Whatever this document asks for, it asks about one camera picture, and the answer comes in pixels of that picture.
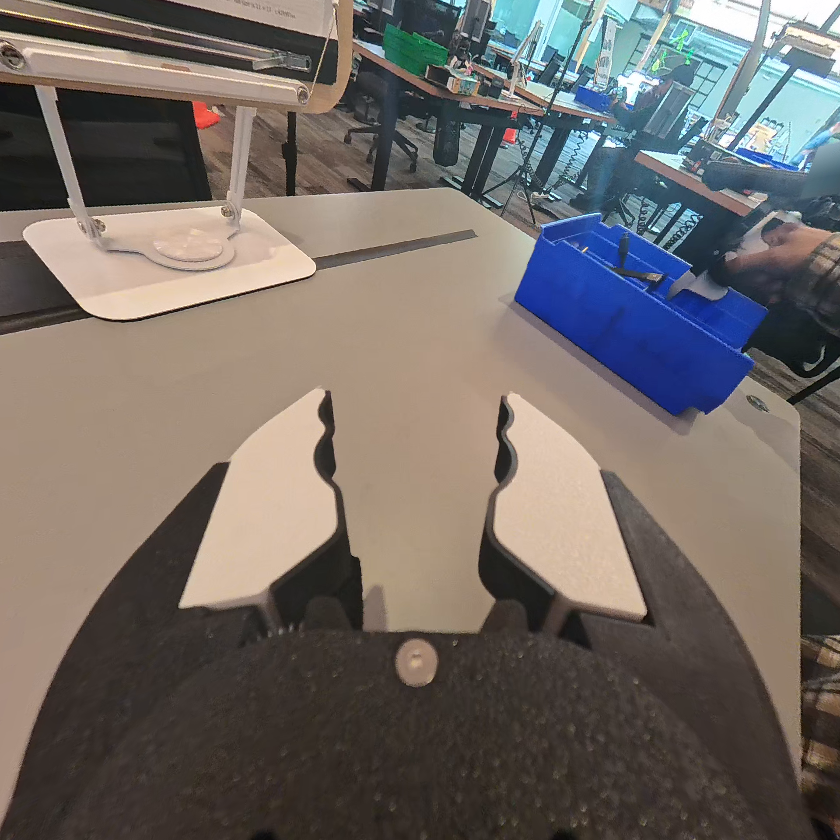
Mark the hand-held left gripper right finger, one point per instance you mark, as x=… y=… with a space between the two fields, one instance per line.
x=564 y=525

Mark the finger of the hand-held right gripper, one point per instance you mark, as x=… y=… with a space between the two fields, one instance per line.
x=689 y=283

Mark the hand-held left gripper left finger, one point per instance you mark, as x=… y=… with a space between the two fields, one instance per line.
x=262 y=512

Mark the blue plastic bin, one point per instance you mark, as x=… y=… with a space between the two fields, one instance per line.
x=610 y=341
x=600 y=97

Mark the person's right forearm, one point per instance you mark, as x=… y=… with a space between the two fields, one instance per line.
x=817 y=275

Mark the person's right hand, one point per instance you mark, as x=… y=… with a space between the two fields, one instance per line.
x=781 y=253

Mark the wooden top desk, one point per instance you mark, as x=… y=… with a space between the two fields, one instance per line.
x=472 y=98
x=676 y=169

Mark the round metal table cap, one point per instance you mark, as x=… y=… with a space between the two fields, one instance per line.
x=758 y=402

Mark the orange traffic cone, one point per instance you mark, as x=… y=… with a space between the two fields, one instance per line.
x=510 y=136
x=207 y=117

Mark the white metal stand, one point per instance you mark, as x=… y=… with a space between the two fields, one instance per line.
x=197 y=289

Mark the black bag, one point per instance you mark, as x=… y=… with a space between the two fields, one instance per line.
x=446 y=141

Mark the small colourful box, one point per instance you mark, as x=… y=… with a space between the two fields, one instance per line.
x=463 y=83

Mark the person's plaid shirt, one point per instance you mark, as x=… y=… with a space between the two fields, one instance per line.
x=823 y=722

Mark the stack of green bins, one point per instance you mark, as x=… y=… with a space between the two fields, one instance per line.
x=413 y=49

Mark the wooden clipboard board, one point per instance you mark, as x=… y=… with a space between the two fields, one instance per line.
x=341 y=65

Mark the printed instruction sheet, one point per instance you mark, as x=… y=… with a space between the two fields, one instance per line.
x=289 y=8

